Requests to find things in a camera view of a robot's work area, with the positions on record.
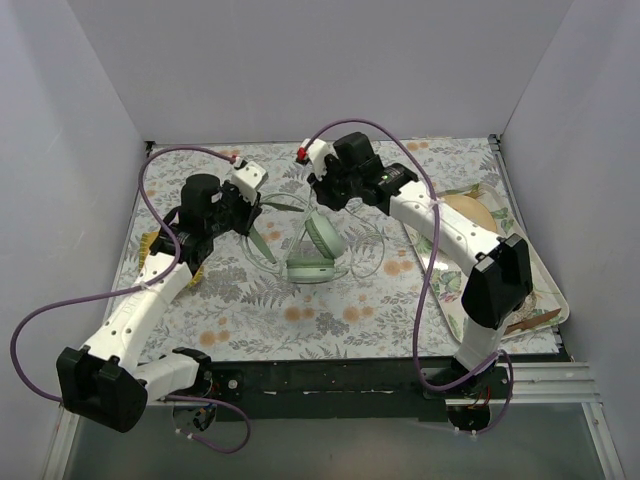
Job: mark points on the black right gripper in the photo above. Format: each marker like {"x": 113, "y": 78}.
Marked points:
{"x": 326, "y": 190}

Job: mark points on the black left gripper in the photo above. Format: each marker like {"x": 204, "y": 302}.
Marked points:
{"x": 247, "y": 212}

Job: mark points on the green over-ear headphones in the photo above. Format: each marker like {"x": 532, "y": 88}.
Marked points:
{"x": 313, "y": 255}

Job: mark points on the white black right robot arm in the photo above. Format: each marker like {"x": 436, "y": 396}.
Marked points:
{"x": 497, "y": 269}

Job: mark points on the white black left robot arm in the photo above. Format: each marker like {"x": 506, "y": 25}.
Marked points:
{"x": 104, "y": 380}

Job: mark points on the yellow woven bamboo tray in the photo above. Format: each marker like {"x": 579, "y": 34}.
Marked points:
{"x": 146, "y": 241}

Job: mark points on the floral patterned table mat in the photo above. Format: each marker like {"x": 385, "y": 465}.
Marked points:
{"x": 318, "y": 284}

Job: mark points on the round bird painted plate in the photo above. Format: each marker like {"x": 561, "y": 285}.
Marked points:
{"x": 473, "y": 210}

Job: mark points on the leaf patterned serving tray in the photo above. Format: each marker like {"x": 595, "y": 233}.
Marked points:
{"x": 537, "y": 291}

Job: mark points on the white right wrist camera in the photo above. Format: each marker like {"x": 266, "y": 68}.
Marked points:
{"x": 314, "y": 153}

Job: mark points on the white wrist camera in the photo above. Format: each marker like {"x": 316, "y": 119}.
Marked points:
{"x": 314, "y": 153}
{"x": 248, "y": 178}

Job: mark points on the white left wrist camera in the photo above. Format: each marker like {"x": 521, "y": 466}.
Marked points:
{"x": 248, "y": 178}

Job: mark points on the aluminium table frame rail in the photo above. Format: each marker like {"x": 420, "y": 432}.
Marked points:
{"x": 361, "y": 418}

